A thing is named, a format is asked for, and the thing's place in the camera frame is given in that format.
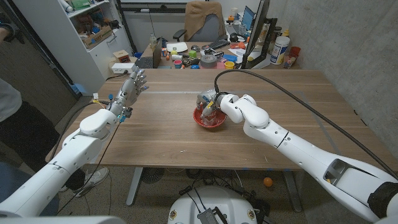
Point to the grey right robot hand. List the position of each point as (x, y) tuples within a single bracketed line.
[(211, 98)]

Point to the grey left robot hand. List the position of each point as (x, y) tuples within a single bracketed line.
[(129, 91)]

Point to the red and white soup can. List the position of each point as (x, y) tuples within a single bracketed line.
[(212, 119)]

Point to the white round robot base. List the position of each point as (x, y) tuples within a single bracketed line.
[(214, 199)]

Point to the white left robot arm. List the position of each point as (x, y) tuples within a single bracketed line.
[(71, 155)]

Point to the bare person forearm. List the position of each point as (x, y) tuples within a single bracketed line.
[(2, 34)]

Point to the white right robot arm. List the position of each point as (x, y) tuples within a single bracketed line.
[(295, 149)]

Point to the red bowl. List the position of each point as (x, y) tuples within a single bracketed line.
[(196, 117)]

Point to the white power box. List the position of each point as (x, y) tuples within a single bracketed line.
[(123, 68)]

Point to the small wooden box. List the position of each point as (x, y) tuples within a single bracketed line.
[(122, 56)]

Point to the grey tape roll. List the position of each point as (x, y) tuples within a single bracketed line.
[(208, 61)]

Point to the black laptop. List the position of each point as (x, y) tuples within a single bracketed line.
[(149, 60)]

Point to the yellow cup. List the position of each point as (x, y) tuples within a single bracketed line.
[(229, 65)]

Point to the flat blue box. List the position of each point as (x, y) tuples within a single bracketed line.
[(230, 58)]

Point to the wooden desk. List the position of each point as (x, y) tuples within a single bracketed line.
[(164, 63)]

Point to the pink and teal cup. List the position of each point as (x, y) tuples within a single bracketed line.
[(178, 64)]

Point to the green cube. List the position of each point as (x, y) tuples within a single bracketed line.
[(192, 53)]

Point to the white shelf cabinet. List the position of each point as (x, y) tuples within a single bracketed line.
[(84, 65)]

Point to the black keyboard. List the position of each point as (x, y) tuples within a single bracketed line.
[(217, 44)]

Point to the clear bottle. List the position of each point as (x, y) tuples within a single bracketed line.
[(153, 42)]

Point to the cardboard box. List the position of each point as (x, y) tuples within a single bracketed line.
[(99, 37)]

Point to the black headphones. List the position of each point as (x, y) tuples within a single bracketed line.
[(237, 38)]

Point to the grey office chair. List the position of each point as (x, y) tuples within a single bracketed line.
[(206, 29)]

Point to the white plastic jar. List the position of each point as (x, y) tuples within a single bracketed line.
[(279, 49)]

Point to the black floor fan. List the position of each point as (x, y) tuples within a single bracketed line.
[(153, 175)]

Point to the brown jacket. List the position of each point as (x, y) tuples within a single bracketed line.
[(202, 9)]

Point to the grey table leg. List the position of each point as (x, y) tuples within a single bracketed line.
[(134, 186), (290, 189)]

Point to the green box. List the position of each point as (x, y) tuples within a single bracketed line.
[(81, 4)]

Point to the orange ball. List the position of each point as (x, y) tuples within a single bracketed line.
[(268, 182)]

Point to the person in grey shirt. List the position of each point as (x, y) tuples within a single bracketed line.
[(18, 133)]

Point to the grey mesh adapter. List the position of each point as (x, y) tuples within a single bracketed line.
[(207, 217)]

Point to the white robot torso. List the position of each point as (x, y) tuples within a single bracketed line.
[(62, 220)]

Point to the dark blue upholstered seat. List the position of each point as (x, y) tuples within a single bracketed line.
[(12, 183)]

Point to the whiteboard with black frame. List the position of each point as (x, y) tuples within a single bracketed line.
[(126, 25)]

